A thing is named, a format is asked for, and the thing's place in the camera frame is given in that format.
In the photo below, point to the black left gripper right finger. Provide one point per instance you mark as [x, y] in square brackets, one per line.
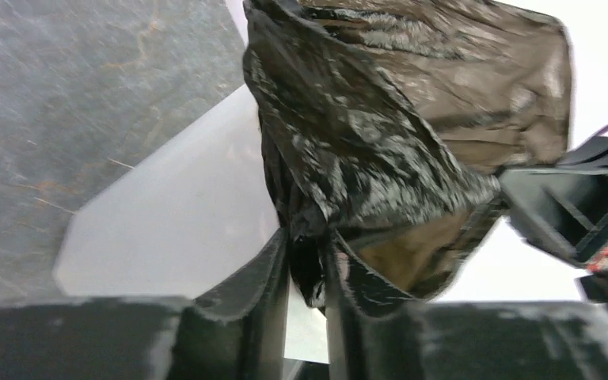
[376, 331]

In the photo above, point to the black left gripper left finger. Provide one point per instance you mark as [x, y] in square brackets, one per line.
[236, 330]

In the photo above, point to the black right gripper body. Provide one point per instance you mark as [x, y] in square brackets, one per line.
[562, 209]

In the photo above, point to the black plastic trash bag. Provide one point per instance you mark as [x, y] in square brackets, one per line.
[387, 122]

